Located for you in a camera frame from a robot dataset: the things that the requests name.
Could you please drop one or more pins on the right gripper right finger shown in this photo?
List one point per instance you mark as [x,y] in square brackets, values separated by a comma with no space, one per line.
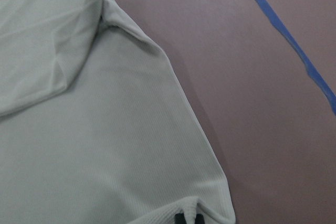
[199,219]

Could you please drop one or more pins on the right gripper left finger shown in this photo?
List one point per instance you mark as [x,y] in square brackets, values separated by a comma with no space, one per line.
[179,218]

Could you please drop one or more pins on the olive green long-sleeve shirt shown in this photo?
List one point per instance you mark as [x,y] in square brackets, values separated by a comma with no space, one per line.
[95,126]

